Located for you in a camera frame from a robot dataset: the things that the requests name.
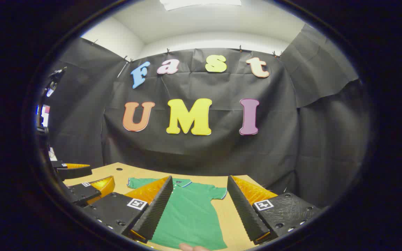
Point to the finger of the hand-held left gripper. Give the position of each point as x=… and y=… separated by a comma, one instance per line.
x=75, y=171
x=82, y=193

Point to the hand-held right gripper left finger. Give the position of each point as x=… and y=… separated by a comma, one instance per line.
x=154, y=212

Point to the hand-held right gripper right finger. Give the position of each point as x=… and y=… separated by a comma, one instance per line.
x=244, y=212

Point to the green T-shirt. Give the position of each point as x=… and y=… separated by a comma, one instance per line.
x=190, y=216

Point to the black backdrop cloth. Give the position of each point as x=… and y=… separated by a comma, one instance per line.
x=204, y=153

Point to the dark equipment stand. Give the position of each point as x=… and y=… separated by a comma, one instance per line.
x=56, y=77

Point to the ceiling light panel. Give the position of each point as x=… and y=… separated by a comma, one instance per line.
x=201, y=3

